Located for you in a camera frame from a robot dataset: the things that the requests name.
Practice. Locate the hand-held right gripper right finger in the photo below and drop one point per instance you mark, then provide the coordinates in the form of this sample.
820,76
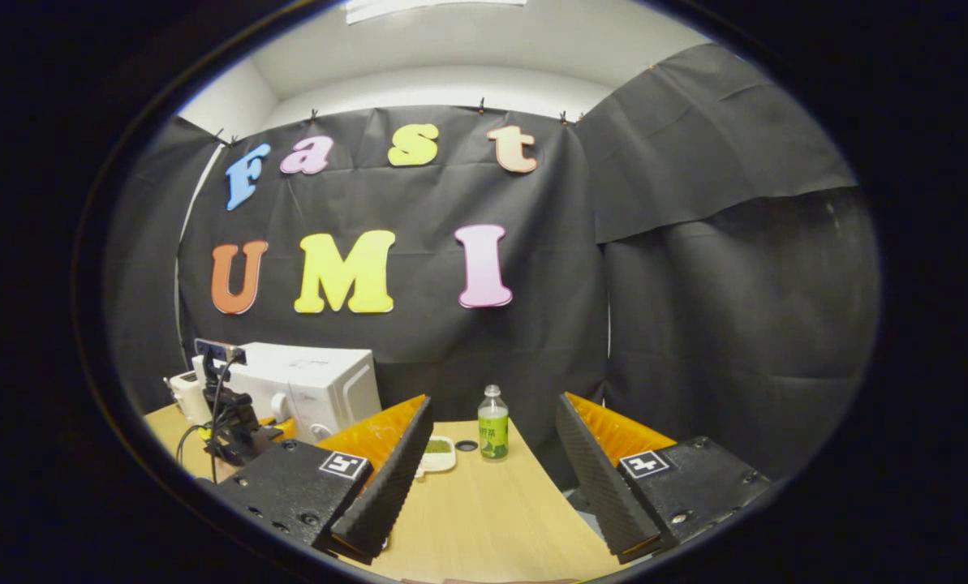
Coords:
605,487

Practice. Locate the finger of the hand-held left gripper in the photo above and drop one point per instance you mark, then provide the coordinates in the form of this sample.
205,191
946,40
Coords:
281,428

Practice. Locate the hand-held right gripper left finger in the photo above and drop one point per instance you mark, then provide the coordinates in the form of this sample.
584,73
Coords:
386,487

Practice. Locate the white microwave oven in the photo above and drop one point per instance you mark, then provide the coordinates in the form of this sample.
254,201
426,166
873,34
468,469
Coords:
321,381

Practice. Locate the white toaster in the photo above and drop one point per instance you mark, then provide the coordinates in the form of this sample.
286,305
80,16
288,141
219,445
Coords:
185,397

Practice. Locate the white divided dish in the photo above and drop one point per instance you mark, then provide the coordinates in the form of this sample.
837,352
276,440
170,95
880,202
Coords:
439,458

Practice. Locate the green mung beans pile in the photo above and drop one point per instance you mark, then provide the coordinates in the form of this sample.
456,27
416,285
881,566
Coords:
438,446

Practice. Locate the green label drink bottle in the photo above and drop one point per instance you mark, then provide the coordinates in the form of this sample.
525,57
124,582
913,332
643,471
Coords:
493,430

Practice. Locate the ceiling light panel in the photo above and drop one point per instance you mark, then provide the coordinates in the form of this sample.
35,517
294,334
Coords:
419,8

